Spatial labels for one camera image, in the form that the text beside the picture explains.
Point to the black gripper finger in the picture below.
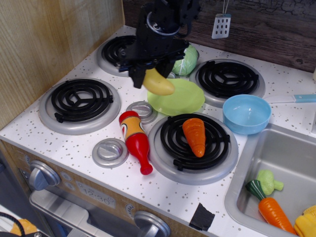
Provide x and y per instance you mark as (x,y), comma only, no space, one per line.
(164,66)
(137,73)

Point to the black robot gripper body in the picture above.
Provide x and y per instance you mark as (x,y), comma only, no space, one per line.
(160,33)

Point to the yellow toy banana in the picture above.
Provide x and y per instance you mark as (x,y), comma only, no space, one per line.
(155,83)

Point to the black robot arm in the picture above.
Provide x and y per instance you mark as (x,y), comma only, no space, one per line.
(159,40)

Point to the light green plastic plate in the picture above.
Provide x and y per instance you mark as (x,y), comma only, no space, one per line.
(187,98)

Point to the green toy cabbage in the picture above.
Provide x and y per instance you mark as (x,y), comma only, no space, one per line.
(186,65)

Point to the back left stove burner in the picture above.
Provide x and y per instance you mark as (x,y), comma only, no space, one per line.
(108,54)

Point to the stove burner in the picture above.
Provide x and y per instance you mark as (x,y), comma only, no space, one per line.
(172,156)
(108,54)
(79,106)
(220,79)

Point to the middle silver stove knob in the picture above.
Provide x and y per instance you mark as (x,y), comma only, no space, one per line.
(145,111)

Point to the silver stove knob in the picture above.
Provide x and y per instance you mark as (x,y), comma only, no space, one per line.
(110,153)
(145,111)

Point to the back right stove burner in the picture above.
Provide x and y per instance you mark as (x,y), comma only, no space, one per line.
(220,79)

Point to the orange toy carrot on burner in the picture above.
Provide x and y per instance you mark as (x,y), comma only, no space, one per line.
(194,131)

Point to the front left stove burner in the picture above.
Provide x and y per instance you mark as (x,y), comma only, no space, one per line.
(79,106)

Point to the red toy ketchup bottle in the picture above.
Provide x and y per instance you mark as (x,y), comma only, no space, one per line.
(136,140)

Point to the hanging silver slotted turner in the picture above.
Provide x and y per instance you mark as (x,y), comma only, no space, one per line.
(222,21)

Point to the front right stove burner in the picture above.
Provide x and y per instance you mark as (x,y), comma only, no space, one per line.
(172,156)

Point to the front silver stove knob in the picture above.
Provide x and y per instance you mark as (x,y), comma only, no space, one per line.
(110,153)

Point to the light blue plastic bowl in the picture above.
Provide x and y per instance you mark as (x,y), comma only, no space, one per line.
(246,114)

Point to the left silver oven dial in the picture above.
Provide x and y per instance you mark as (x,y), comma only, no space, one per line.
(42,176)

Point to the silver oven dial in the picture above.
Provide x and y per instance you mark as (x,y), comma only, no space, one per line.
(42,176)
(150,225)

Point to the light green toy broccoli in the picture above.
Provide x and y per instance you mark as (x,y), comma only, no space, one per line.
(268,182)

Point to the stainless steel sink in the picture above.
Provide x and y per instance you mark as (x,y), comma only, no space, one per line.
(291,157)

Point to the right silver oven dial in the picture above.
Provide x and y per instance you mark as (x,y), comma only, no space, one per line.
(150,225)

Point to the black tape patch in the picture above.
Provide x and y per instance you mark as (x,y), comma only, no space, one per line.
(202,218)

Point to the orange carrot with green top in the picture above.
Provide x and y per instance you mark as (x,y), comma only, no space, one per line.
(269,208)

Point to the orange object bottom left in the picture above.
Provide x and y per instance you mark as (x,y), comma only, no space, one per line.
(28,227)

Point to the yellow toy corn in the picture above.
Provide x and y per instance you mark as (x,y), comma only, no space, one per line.
(305,225)

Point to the blue handled white spatula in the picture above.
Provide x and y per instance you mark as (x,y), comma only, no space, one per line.
(302,98)

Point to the silver oven door handle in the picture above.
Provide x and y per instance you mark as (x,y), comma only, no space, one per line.
(66,213)

